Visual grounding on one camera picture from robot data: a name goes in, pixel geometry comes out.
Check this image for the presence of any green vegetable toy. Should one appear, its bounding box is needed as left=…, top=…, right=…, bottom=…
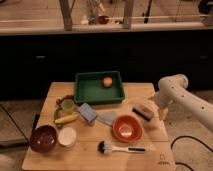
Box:
left=54, top=108, right=63, bottom=129

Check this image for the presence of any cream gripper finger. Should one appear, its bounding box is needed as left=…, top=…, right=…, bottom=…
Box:
left=158, top=108, right=168, bottom=121

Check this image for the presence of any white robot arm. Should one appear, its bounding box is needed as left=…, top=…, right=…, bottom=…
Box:
left=151, top=74, right=213, bottom=133

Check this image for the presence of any green plastic tray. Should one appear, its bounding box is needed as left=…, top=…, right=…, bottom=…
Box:
left=74, top=71, right=125, bottom=105

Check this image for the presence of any green cup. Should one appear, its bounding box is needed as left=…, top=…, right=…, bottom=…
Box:
left=61, top=99, right=74, bottom=114

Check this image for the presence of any red grape bunch toy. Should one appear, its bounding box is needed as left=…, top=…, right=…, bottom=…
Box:
left=56, top=95, right=74, bottom=106

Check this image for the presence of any blue sponge block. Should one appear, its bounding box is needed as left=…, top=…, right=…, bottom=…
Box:
left=78, top=103, right=97, bottom=126

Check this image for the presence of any red orange bowl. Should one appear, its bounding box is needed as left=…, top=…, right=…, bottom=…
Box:
left=112, top=115, right=142, bottom=143

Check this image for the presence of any white cup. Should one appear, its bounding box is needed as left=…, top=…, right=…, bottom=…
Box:
left=58, top=127, right=77, bottom=147

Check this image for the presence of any dark maroon bowl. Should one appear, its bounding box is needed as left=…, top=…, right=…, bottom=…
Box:
left=29, top=125, right=57, bottom=153

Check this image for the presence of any black white dish brush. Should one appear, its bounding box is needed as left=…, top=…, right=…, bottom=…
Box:
left=97, top=141, right=145, bottom=154

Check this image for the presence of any orange yellow fruit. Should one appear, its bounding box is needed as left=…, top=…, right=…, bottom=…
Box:
left=102, top=76, right=112, bottom=88

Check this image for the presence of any grey blue cloth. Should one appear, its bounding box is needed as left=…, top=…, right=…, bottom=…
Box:
left=97, top=111, right=116, bottom=126

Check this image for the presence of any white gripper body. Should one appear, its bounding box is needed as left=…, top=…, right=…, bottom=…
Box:
left=149, top=91, right=172, bottom=109

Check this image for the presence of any wooden black felt eraser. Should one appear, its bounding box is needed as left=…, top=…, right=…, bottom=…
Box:
left=132, top=105, right=154, bottom=121

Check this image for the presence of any black cable on floor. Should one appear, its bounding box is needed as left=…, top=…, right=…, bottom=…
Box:
left=170, top=134, right=213, bottom=171

